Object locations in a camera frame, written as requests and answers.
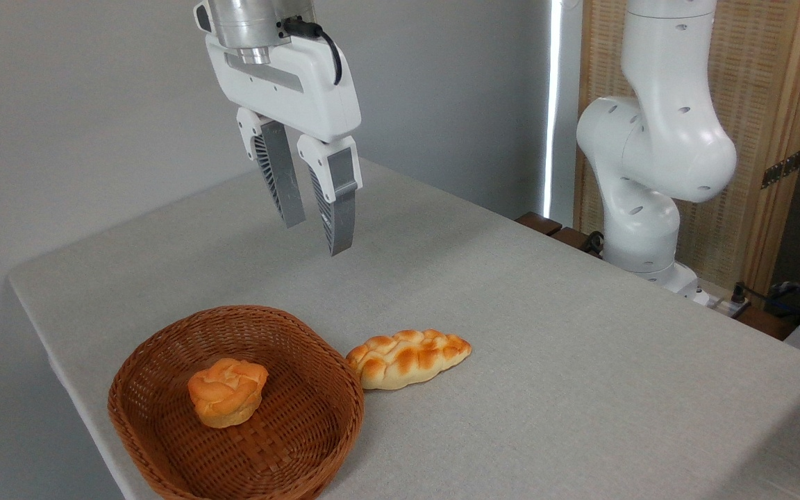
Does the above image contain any wooden rattan folding screen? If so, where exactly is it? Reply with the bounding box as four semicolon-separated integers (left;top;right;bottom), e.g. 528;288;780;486
574;0;800;296

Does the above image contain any white power strip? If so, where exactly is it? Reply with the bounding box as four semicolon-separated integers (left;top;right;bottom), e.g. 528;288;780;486
690;288;751;319

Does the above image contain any brown wooden block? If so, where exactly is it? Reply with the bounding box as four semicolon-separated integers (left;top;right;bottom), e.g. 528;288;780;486
515;212;564;237
551;227;603;259

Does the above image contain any brown wicker basket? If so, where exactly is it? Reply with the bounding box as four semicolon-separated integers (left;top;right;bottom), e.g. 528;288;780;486
107;305;365;500

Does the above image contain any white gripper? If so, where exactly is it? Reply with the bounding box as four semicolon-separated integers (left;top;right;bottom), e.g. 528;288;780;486
205;31;363;257

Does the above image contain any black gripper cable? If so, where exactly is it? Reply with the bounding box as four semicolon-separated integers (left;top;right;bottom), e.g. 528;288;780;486
278;17;343;86

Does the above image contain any braided golden bread loaf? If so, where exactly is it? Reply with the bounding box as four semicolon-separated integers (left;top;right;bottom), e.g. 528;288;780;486
345;329;473;391

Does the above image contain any round orange bread roll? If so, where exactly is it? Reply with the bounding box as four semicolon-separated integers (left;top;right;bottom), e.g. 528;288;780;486
187;358;269;428

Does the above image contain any brass screen hinge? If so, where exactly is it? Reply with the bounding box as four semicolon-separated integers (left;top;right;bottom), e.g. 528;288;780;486
761;149;800;190

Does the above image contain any brown wooden board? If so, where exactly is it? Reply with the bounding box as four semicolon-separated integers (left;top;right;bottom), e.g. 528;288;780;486
733;306;800;342

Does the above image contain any grey tablecloth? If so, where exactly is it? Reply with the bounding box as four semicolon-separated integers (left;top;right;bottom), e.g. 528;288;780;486
8;156;800;500

